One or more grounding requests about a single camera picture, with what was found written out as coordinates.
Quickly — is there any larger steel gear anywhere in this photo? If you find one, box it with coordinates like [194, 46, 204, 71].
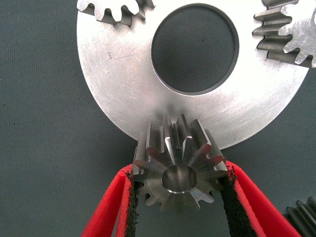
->
[283, 197, 316, 237]

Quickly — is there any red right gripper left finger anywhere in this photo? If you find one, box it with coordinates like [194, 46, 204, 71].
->
[80, 165, 139, 237]

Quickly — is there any dark grey table cloth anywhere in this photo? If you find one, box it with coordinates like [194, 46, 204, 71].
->
[0, 0, 316, 237]

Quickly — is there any round metal plate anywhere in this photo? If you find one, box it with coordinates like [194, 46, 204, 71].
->
[76, 0, 310, 151]

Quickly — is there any small steel gear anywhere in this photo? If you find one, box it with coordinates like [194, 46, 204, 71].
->
[251, 0, 316, 69]
[77, 0, 155, 27]

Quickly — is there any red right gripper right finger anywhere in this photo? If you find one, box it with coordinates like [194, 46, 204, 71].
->
[218, 160, 303, 237]

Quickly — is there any dark steel gear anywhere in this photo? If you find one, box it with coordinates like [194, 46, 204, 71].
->
[132, 114, 228, 214]

